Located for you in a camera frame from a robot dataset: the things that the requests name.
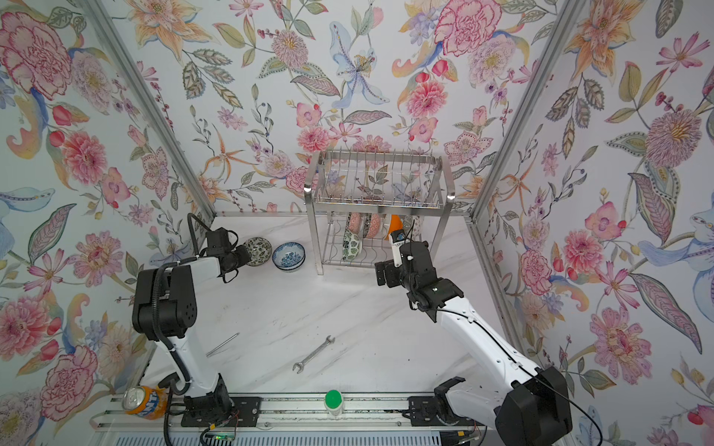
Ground orange white bowl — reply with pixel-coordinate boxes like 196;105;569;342
388;215;403;236

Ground green geometric pattern bowl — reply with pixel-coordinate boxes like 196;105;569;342
402;216;423;239

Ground green leaf pattern bowl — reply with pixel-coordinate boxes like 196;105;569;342
341;230;363;262

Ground black floral pattern bowl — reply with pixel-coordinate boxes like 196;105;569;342
363;214;383;239

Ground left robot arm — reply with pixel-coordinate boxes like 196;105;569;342
132;213;251;424

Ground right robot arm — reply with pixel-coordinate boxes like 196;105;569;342
375;229;576;445

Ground steel two-tier dish rack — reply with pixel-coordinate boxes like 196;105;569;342
303;150;457;275

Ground blue floral bowl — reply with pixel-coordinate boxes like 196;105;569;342
271;242;306;271

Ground steel open-end wrench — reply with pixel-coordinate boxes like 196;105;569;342
293;336;336;374

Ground green emergency stop button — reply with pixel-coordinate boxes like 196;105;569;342
324;390;344;416

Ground orange drink can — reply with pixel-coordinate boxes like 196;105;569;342
122;386;168;420

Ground black handled screwdriver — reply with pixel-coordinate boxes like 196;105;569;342
206;332;240;358

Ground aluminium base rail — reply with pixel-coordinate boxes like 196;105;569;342
88;391;570;433

